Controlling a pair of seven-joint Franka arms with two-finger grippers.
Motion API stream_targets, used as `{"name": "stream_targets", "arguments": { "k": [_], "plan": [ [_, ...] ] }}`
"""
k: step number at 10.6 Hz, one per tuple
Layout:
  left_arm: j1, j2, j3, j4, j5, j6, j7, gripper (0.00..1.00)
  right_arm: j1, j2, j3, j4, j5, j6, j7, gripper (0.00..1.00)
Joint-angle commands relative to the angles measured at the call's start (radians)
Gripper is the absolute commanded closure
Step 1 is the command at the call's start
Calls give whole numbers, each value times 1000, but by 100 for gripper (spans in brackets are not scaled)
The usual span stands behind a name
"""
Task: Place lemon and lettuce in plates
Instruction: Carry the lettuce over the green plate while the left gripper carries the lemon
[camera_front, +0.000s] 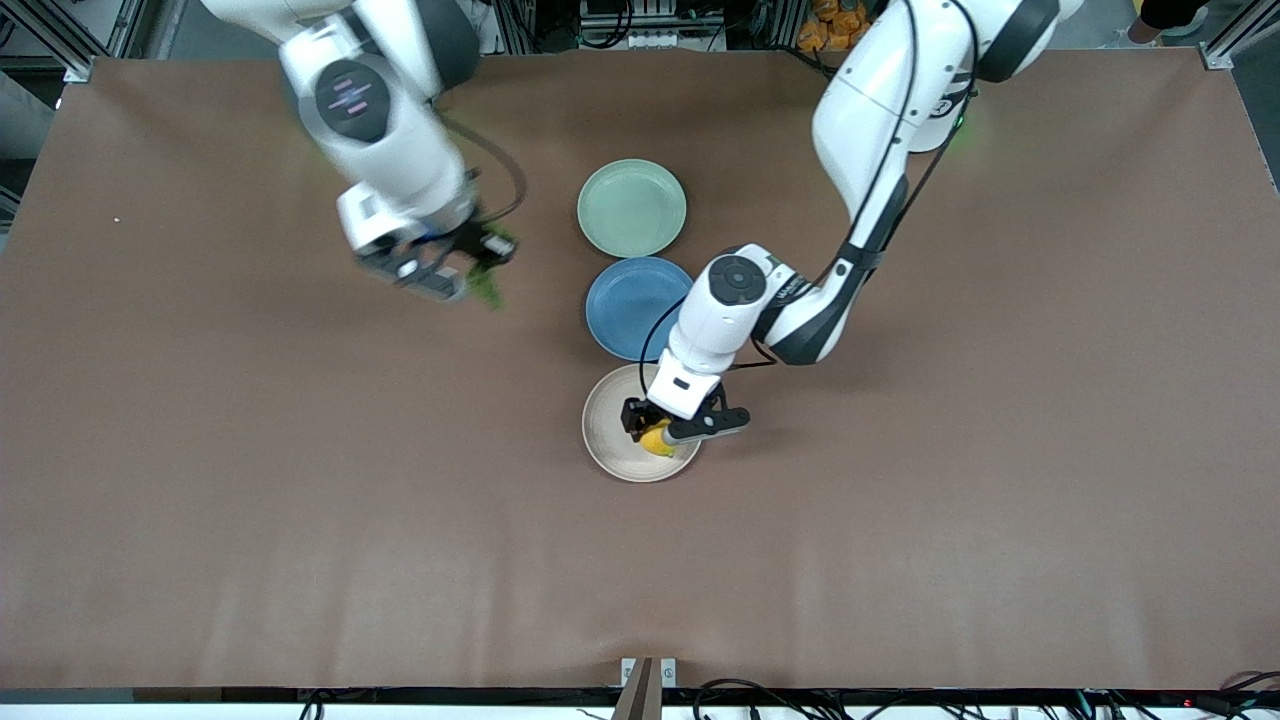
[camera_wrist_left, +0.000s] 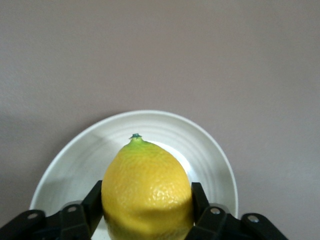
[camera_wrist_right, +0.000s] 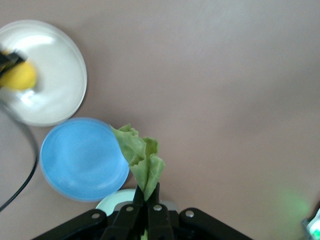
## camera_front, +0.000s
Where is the metal bracket with wooden strip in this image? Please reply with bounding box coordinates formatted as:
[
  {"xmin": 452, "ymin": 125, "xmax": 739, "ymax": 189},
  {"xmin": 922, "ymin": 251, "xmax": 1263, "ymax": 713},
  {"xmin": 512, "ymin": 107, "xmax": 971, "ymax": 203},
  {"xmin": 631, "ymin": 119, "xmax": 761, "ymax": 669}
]
[{"xmin": 612, "ymin": 656, "xmax": 679, "ymax": 720}]

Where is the pale green plate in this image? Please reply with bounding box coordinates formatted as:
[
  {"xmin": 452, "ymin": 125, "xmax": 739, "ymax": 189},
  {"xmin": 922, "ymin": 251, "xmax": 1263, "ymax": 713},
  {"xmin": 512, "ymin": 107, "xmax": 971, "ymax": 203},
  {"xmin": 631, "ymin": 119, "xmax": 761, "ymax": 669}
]
[{"xmin": 577, "ymin": 158, "xmax": 688, "ymax": 259}]

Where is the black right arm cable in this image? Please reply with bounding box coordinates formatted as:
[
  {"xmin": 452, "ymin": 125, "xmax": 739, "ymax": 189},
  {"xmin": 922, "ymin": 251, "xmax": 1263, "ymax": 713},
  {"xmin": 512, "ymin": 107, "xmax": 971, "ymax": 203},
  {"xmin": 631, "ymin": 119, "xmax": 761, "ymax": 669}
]
[{"xmin": 440, "ymin": 115, "xmax": 529, "ymax": 227}]

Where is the off-white plate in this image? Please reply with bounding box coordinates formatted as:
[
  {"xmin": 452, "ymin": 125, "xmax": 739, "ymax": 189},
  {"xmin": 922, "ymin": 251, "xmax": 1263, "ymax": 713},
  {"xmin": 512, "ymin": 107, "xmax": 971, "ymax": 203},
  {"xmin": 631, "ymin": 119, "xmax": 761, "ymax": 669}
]
[{"xmin": 581, "ymin": 362, "xmax": 704, "ymax": 484}]

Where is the aluminium frame post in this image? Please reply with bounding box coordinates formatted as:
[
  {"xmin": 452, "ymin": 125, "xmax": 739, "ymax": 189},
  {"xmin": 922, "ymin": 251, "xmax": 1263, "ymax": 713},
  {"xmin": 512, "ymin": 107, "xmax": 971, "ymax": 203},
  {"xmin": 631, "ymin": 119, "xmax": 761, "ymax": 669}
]
[
  {"xmin": 0, "ymin": 0, "xmax": 97, "ymax": 83},
  {"xmin": 1200, "ymin": 0, "xmax": 1280, "ymax": 71}
]

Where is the blue plate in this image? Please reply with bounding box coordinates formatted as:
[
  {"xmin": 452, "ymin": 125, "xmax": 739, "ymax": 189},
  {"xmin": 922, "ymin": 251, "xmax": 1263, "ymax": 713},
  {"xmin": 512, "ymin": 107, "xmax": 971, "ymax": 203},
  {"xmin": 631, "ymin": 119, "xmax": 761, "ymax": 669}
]
[{"xmin": 585, "ymin": 256, "xmax": 695, "ymax": 363}]

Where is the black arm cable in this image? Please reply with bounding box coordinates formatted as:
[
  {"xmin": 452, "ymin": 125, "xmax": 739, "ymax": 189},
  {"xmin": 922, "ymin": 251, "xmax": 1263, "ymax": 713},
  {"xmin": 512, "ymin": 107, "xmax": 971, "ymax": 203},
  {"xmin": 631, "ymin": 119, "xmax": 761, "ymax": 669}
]
[
  {"xmin": 440, "ymin": 115, "xmax": 529, "ymax": 227},
  {"xmin": 838, "ymin": 0, "xmax": 983, "ymax": 273}
]

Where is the green lettuce leaf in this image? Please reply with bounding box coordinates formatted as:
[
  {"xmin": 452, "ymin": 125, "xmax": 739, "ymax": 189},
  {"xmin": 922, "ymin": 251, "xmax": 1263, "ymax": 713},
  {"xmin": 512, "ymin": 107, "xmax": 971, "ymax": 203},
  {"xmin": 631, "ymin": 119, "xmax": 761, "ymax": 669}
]
[{"xmin": 468, "ymin": 235, "xmax": 518, "ymax": 310}]

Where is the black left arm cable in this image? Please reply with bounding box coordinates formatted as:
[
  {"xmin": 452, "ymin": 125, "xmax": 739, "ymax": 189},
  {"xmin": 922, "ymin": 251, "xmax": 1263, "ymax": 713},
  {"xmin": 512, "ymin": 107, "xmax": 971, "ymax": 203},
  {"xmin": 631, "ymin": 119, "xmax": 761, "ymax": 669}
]
[{"xmin": 838, "ymin": 0, "xmax": 983, "ymax": 273}]

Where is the orange objects pile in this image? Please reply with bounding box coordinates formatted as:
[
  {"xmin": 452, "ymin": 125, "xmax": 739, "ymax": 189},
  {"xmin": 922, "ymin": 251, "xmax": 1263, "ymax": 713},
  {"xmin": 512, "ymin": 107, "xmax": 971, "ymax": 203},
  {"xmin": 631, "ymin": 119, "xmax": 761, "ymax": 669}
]
[{"xmin": 797, "ymin": 0, "xmax": 883, "ymax": 53}]

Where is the person's shoe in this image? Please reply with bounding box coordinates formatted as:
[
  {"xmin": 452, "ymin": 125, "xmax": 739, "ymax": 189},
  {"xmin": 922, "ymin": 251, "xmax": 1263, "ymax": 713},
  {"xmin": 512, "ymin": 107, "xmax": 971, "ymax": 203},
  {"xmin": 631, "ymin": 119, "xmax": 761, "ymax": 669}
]
[{"xmin": 1128, "ymin": 0, "xmax": 1213, "ymax": 47}]

